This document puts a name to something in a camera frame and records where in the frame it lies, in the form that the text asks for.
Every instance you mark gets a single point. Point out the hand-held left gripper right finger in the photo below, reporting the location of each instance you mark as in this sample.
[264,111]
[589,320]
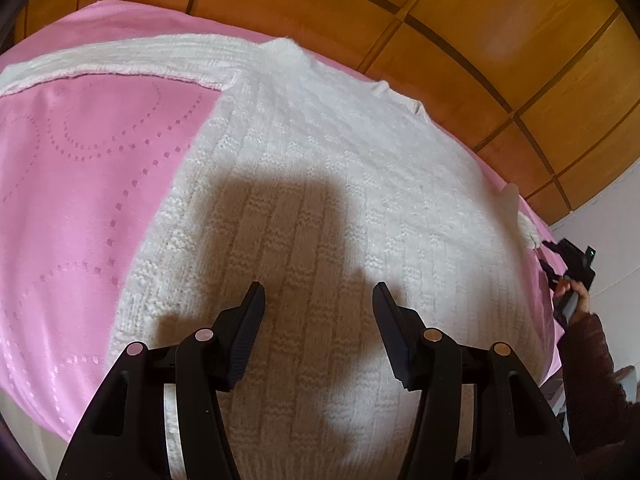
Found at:
[395,332]

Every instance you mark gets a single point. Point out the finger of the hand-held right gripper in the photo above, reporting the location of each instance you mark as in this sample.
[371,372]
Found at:
[549,272]
[552,249]

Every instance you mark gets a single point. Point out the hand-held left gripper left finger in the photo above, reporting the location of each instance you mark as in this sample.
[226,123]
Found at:
[246,327]

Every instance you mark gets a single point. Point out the white knitted sweater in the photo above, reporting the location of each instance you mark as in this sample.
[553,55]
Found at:
[325,160]

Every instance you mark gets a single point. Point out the person's right forearm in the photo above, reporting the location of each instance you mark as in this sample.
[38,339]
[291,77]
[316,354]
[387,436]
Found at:
[590,385]

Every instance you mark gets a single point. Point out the person's right hand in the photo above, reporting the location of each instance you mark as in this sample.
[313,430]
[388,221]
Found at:
[583,304]

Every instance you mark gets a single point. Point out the wooden panelled wardrobe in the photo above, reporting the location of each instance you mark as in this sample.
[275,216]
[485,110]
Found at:
[500,35]

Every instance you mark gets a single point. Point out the pink patterned blanket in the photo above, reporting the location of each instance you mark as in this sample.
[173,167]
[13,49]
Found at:
[75,185]

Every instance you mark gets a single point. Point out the white bed sheet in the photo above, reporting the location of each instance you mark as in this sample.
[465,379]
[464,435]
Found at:
[30,425]

